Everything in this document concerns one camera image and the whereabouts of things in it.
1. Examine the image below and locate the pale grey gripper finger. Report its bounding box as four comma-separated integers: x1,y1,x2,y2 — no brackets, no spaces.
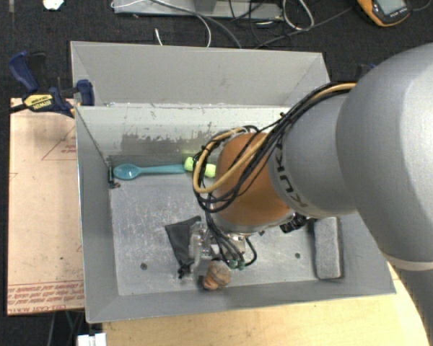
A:
188,244,204,269
189,222,204,245

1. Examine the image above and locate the black cloth pouch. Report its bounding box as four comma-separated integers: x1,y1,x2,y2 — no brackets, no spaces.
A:
165,215,203,279

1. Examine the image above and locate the brown toy acorn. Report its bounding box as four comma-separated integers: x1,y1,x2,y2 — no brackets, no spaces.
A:
201,260,232,291

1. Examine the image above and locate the grey metal bin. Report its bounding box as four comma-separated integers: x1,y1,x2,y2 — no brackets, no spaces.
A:
70,40,398,324

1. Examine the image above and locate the yellow-green toy piece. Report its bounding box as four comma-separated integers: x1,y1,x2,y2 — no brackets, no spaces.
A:
183,156,218,180

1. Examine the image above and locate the light blue plastic spoon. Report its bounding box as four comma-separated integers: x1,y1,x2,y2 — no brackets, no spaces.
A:
112,163,187,181

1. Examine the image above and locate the grey flat sponge block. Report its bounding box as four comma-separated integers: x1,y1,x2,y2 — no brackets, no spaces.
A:
312,216,344,280

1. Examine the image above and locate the brown cardboard board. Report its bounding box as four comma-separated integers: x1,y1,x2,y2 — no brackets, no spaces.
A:
6,97,86,316

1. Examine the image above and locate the black cylinder on white bracket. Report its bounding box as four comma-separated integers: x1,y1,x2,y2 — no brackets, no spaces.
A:
279,213,308,234

